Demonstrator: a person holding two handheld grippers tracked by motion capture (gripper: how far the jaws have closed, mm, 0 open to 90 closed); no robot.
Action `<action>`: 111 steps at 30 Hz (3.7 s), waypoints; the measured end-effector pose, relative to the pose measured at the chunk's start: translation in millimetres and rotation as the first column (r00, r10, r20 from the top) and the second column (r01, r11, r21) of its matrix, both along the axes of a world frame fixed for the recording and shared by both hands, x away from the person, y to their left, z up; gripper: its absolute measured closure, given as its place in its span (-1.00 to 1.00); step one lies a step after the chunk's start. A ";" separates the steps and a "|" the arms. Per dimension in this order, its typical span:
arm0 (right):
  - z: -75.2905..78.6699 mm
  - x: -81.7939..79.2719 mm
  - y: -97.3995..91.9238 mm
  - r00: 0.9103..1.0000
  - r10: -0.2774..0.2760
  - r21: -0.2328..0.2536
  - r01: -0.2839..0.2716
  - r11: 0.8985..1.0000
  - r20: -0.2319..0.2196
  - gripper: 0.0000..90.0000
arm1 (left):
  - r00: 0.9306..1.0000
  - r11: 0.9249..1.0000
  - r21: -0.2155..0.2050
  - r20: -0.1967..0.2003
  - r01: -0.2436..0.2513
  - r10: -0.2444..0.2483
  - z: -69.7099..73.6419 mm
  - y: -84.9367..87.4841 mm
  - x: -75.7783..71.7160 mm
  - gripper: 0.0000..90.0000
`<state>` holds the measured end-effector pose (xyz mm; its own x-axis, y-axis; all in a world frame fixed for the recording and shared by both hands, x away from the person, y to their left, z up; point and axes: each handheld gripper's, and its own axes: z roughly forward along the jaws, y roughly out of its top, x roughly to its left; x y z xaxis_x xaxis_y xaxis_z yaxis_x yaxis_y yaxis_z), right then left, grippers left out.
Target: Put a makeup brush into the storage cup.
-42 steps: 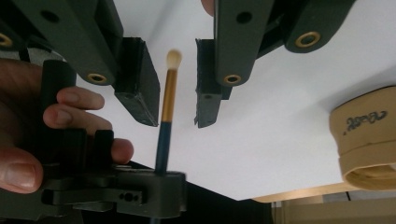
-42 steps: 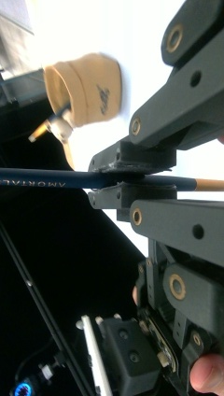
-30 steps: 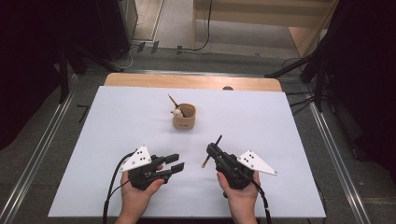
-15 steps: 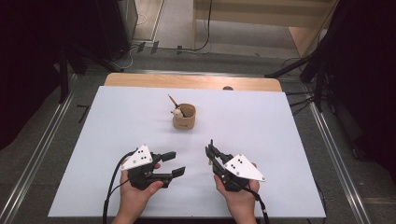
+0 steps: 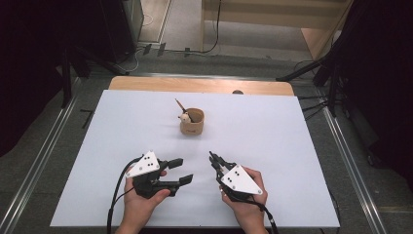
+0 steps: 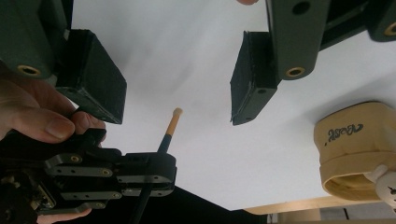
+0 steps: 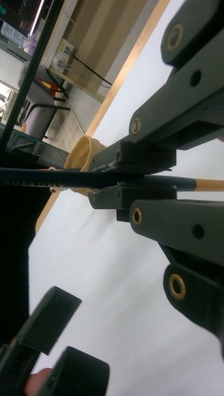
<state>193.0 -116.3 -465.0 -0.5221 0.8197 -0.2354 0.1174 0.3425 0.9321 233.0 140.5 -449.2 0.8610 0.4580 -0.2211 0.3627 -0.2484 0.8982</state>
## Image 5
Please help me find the light wooden furniture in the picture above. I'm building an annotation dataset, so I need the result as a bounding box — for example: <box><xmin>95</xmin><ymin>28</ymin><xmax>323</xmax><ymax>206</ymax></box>
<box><xmin>200</xmin><ymin>0</ymin><xmax>355</xmax><ymax>61</ymax></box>

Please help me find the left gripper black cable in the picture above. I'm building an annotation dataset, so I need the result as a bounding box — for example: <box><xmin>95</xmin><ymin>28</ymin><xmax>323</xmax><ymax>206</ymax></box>
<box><xmin>106</xmin><ymin>155</ymin><xmax>144</xmax><ymax>234</ymax></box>

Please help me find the bundle of black floor cables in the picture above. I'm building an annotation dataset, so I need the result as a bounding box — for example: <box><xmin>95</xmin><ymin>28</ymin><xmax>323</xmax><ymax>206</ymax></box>
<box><xmin>295</xmin><ymin>93</ymin><xmax>329</xmax><ymax>122</ymax></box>

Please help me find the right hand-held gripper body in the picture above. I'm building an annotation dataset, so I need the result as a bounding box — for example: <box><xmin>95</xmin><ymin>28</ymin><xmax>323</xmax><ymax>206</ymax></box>
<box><xmin>215</xmin><ymin>161</ymin><xmax>263</xmax><ymax>204</ymax></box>

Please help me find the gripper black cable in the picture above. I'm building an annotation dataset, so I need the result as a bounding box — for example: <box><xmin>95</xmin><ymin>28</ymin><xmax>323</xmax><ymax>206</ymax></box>
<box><xmin>246</xmin><ymin>198</ymin><xmax>281</xmax><ymax>234</ymax></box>
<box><xmin>106</xmin><ymin>155</ymin><xmax>144</xmax><ymax>234</ymax></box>

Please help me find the white floor cable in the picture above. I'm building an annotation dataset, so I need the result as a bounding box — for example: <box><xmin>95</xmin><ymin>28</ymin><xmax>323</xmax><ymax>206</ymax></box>
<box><xmin>120</xmin><ymin>48</ymin><xmax>145</xmax><ymax>74</ymax></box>

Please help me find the black metal stand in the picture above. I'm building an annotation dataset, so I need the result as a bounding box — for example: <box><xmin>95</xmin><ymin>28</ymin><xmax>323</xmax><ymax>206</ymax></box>
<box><xmin>276</xmin><ymin>19</ymin><xmax>358</xmax><ymax>119</ymax></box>
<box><xmin>59</xmin><ymin>45</ymin><xmax>130</xmax><ymax>109</ymax></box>

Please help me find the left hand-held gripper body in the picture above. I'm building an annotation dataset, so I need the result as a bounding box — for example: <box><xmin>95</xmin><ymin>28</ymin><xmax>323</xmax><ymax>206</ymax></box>
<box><xmin>126</xmin><ymin>150</ymin><xmax>181</xmax><ymax>200</ymax></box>

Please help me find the wooden cup with animal figure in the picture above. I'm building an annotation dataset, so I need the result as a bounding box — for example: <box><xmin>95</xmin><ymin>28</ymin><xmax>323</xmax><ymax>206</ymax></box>
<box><xmin>177</xmin><ymin>107</ymin><xmax>206</xmax><ymax>137</ymax></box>

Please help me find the white table cover sheet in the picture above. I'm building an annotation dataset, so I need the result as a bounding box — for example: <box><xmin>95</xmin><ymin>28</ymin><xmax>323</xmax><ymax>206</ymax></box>
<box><xmin>50</xmin><ymin>90</ymin><xmax>341</xmax><ymax>228</ymax></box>

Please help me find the black floor cable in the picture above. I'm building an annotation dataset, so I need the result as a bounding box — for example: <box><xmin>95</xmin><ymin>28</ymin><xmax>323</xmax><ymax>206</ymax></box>
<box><xmin>169</xmin><ymin>0</ymin><xmax>223</xmax><ymax>56</ymax></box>

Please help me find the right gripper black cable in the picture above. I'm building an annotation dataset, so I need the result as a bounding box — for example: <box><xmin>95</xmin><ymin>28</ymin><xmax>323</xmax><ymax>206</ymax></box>
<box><xmin>246</xmin><ymin>198</ymin><xmax>281</xmax><ymax>234</ymax></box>

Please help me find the metal floor rail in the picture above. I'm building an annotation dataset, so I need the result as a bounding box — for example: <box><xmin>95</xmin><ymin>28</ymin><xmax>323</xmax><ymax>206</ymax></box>
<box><xmin>0</xmin><ymin>77</ymin><xmax>83</xmax><ymax>234</ymax></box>
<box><xmin>316</xmin><ymin>89</ymin><xmax>388</xmax><ymax>234</ymax></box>

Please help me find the person's left hand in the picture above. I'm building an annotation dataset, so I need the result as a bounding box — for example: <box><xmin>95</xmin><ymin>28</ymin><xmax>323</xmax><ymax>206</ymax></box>
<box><xmin>122</xmin><ymin>165</ymin><xmax>172</xmax><ymax>228</ymax></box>

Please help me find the black cabinet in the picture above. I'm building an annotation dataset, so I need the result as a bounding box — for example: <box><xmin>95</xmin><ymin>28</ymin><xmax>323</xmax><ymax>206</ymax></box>
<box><xmin>96</xmin><ymin>0</ymin><xmax>144</xmax><ymax>64</ymax></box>

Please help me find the thick black makeup brush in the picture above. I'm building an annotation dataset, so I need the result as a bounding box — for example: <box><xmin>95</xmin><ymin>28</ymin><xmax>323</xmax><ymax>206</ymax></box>
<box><xmin>174</xmin><ymin>98</ymin><xmax>195</xmax><ymax>124</ymax></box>

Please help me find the wooden table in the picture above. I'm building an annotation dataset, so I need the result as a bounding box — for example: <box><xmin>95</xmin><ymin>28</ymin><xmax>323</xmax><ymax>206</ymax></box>
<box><xmin>107</xmin><ymin>75</ymin><xmax>295</xmax><ymax>98</ymax></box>

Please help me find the person's right hand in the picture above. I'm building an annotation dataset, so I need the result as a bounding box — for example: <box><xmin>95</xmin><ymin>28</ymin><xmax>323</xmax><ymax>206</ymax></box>
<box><xmin>219</xmin><ymin>166</ymin><xmax>269</xmax><ymax>228</ymax></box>

